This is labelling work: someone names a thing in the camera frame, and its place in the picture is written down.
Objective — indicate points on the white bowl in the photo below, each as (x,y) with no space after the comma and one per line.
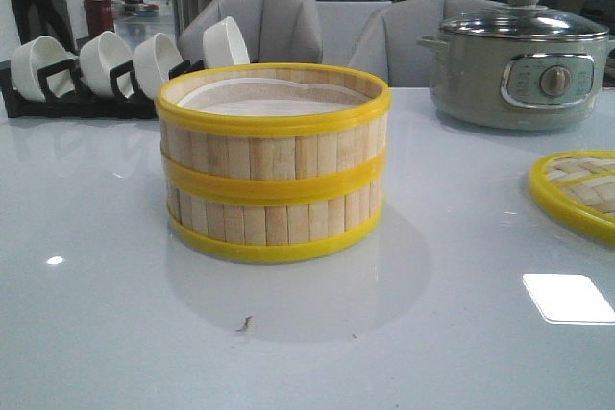
(98,57)
(28,58)
(153,59)
(224,45)

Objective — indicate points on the grey chair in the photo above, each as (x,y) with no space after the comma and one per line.
(273,30)
(387,45)

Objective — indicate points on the bamboo steamer drawer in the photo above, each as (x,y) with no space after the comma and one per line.
(275,234)
(274,160)

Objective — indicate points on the red bin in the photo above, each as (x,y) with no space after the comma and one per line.
(98,17)

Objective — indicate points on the grey-green electric cooking pot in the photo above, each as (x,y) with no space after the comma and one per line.
(509,83)

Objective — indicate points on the woven bamboo steamer lid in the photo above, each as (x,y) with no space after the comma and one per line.
(576,188)

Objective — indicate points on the glass pot lid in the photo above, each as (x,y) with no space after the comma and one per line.
(525,20)

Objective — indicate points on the black bowl rack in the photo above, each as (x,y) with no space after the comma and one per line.
(127,101)

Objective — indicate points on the right grey chair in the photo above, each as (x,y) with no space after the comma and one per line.
(387,45)

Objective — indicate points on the left grey chair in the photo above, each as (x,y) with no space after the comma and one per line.
(273,30)

